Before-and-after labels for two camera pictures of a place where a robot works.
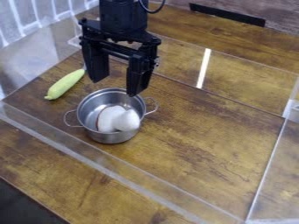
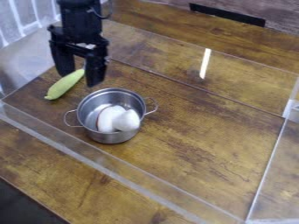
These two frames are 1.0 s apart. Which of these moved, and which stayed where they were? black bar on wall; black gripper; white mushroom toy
Moved: black gripper
Stayed: white mushroom toy; black bar on wall
